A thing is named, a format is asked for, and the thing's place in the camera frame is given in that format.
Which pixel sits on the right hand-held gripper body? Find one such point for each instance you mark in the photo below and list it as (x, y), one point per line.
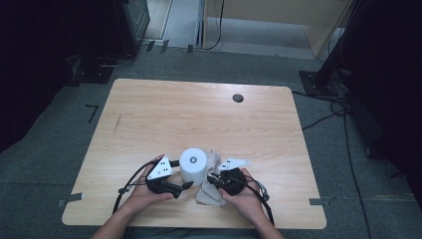
(232, 182)

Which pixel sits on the round dark table grommet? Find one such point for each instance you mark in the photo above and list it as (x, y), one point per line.
(238, 98)

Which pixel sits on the black metal stand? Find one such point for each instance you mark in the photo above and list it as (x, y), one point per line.
(318, 83)

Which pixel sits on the person's left hand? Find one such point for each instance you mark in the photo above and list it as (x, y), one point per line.
(142, 199)

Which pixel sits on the person's grey clothing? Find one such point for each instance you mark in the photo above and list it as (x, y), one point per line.
(199, 234)

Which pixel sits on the white textured cloth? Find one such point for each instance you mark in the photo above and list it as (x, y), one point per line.
(207, 195)

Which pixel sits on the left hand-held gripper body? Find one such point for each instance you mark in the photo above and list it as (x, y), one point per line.
(159, 171)

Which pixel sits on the light wooden cabinet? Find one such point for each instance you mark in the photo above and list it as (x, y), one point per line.
(265, 8)

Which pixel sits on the black flat stand base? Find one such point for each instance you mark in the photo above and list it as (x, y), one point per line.
(93, 74)

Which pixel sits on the short dark floor tape piece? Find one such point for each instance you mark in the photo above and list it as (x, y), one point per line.
(150, 46)
(190, 48)
(165, 46)

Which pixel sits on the dark curtain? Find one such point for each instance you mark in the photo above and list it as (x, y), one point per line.
(391, 83)
(33, 66)

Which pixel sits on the white cylindrical container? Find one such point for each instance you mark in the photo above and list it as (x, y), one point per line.
(194, 172)

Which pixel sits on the person's right hand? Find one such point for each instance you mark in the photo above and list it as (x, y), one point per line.
(247, 202)

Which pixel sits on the grey floor tape strip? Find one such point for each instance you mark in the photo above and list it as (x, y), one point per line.
(69, 199)
(318, 201)

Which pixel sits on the black cabinet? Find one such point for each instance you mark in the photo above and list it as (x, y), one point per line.
(132, 26)

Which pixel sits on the black angled floor tape mark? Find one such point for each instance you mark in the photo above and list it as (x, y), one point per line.
(93, 111)

